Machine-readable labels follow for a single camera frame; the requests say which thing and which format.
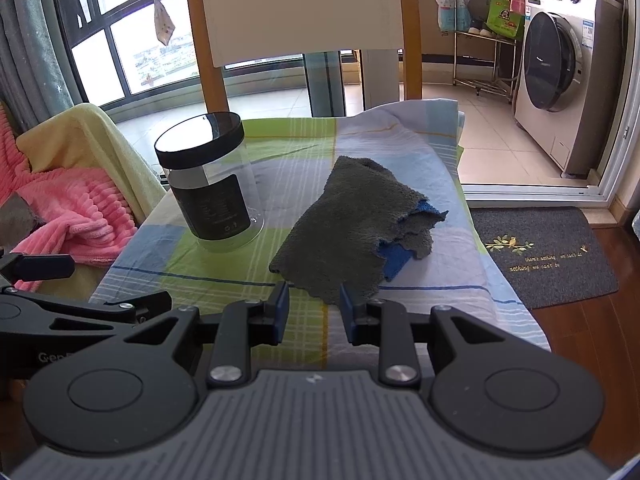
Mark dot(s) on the white washing machine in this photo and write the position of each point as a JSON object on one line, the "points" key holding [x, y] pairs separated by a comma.
{"points": [[550, 60]]}

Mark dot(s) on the metal storage rack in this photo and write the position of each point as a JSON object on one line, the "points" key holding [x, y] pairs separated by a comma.
{"points": [[482, 83]]}

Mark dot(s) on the pink fleece blanket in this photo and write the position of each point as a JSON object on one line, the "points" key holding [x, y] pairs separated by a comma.
{"points": [[65, 200]]}

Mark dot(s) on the grey cleaning cloth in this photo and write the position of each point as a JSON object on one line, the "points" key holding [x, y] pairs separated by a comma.
{"points": [[350, 210]]}

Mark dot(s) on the black framed window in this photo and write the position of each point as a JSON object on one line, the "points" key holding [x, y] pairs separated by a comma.
{"points": [[140, 60]]}

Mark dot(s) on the grey door mat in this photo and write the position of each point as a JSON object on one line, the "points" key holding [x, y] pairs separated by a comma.
{"points": [[540, 260]]}

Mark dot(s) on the hanging patterned cloth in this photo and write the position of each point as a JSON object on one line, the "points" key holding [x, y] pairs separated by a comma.
{"points": [[164, 25]]}

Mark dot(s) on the dark framed glass door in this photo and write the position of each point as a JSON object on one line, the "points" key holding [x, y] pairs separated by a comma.
{"points": [[325, 85]]}

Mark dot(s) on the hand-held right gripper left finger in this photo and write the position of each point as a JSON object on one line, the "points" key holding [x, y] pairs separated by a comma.
{"points": [[281, 310]]}

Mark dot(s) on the wooden chair with white backrest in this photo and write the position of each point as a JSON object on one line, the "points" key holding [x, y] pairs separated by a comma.
{"points": [[300, 5]]}

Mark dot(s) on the green shopping bag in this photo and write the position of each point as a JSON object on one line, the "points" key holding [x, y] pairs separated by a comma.
{"points": [[502, 17]]}

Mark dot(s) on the pale yellow blanket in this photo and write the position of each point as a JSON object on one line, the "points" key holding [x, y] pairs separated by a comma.
{"points": [[85, 130]]}

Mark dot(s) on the glass jar with black lid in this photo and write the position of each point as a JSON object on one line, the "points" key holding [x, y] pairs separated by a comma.
{"points": [[215, 200]]}

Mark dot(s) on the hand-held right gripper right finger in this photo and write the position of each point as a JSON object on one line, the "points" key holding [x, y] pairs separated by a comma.
{"points": [[348, 310]]}

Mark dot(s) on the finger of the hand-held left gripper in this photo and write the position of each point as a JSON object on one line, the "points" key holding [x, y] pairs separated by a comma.
{"points": [[100, 310], [45, 266]]}

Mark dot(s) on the white plastic bag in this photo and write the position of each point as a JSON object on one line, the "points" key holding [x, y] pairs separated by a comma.
{"points": [[450, 12]]}

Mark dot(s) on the grey-blue star curtain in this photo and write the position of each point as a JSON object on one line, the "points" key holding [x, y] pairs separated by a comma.
{"points": [[30, 35]]}

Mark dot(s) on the brown cloth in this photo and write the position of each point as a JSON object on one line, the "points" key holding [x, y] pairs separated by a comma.
{"points": [[15, 220]]}

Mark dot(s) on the plaid bed sheet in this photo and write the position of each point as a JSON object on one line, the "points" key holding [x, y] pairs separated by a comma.
{"points": [[280, 170]]}

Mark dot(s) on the white shoes pair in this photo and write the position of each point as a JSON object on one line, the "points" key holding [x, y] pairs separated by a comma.
{"points": [[486, 31]]}

